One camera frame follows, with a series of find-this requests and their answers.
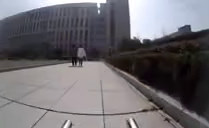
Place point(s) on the person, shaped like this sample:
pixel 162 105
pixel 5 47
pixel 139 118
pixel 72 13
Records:
pixel 81 55
pixel 74 55

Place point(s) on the group of trees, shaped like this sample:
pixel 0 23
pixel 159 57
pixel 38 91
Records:
pixel 130 44

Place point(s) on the grey paved slab path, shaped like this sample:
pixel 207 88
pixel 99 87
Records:
pixel 75 90

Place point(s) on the large grey building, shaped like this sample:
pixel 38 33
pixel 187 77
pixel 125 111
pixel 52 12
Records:
pixel 65 30

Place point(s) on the grey stone kerb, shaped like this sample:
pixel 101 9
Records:
pixel 148 91

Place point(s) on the robot's own part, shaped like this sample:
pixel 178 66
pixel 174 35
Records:
pixel 132 123
pixel 66 124

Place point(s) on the dark green hedge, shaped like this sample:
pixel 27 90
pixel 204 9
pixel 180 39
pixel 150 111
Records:
pixel 172 71

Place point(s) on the raised ground strip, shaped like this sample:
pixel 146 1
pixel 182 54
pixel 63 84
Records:
pixel 18 64

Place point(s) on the distant building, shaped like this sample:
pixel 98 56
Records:
pixel 184 28

